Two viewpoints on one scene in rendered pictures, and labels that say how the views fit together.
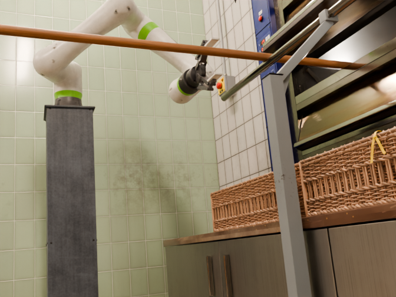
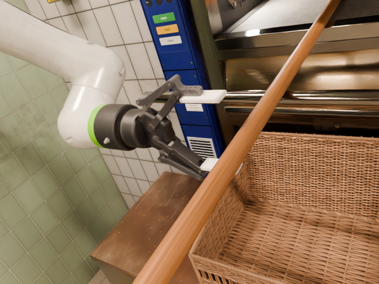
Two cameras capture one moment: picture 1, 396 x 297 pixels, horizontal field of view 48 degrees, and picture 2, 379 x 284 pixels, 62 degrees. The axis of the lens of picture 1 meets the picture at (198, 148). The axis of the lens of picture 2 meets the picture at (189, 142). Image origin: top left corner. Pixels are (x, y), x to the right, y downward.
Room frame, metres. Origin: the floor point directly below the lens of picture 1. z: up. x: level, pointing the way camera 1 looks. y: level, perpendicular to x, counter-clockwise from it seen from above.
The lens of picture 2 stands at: (1.13, 0.16, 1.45)
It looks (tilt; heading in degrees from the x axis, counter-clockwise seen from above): 31 degrees down; 333
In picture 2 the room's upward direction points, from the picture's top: 18 degrees counter-clockwise
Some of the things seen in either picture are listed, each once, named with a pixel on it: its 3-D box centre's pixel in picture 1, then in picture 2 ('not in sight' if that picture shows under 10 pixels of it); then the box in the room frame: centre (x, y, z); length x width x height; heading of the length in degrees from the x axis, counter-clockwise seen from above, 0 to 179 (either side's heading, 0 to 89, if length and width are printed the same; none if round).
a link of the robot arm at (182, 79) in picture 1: (192, 81); (123, 125); (1.70, 0.00, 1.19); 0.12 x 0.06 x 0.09; 114
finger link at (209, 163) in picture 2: (214, 77); (221, 165); (1.51, -0.08, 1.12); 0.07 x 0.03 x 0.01; 24
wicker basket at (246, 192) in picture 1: (302, 184); (307, 217); (1.58, -0.36, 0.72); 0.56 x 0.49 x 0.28; 24
